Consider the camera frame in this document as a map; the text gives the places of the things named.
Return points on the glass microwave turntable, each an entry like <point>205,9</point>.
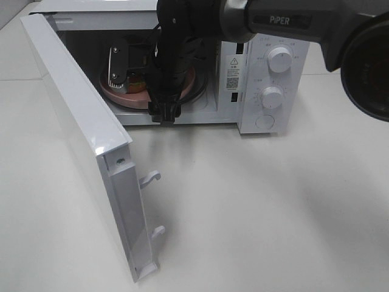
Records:
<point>199,87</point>

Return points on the pink round plate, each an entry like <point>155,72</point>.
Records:
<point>140,100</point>

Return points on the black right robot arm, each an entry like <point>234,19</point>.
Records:
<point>353,36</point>

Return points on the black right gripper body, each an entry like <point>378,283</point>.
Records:
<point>165,57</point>

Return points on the white microwave oven body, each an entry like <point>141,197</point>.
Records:
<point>103,48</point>

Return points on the upper white power knob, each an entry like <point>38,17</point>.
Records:
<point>279,59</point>

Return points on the white warning label sticker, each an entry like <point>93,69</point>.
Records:
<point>232,72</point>

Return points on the lower white timer knob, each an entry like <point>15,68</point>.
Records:
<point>271,97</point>

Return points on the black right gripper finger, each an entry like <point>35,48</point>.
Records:
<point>118,63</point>
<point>164,105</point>

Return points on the round white door button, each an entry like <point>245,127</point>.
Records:
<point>265,122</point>

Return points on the burger with sesame-free bun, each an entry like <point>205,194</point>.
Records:
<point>136,84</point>

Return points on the white microwave door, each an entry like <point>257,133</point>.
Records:
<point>99,146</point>

